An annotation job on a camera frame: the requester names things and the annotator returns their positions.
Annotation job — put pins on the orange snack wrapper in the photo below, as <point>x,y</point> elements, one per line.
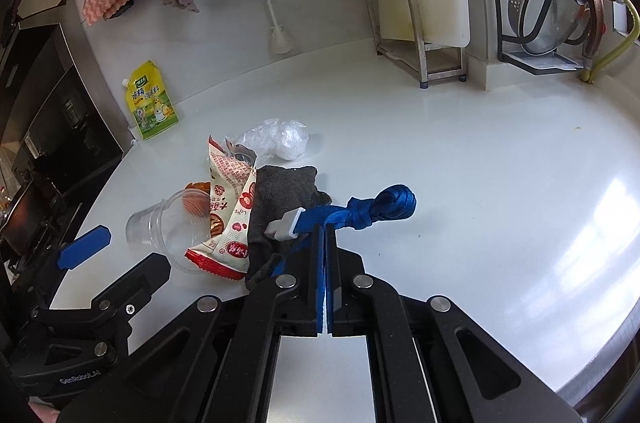
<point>196,199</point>

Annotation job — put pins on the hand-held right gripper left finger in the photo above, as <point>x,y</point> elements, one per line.
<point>314,268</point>

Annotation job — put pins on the clear plastic cup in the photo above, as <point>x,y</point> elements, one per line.
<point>150,228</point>

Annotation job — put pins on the person's left hand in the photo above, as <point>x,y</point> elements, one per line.
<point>47,414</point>

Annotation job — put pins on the white bottle brush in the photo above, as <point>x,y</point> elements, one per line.
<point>280,40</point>

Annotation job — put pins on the metal cutting board rack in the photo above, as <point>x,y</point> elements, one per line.
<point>435,63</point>

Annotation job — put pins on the dark grey cloth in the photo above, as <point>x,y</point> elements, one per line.
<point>285,190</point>

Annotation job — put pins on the black stove unit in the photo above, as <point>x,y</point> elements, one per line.
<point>45,113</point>

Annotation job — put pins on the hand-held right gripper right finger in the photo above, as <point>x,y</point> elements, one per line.
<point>334,268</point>

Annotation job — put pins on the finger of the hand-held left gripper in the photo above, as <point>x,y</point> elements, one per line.
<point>82,248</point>
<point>135,280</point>

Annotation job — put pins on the crumpled white plastic bag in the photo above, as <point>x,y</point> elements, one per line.
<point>285,138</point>

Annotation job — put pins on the yellow seasoning pouch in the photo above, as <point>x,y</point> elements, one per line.
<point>150,103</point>

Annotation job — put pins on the red white snack wrapper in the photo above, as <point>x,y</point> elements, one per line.
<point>230,213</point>

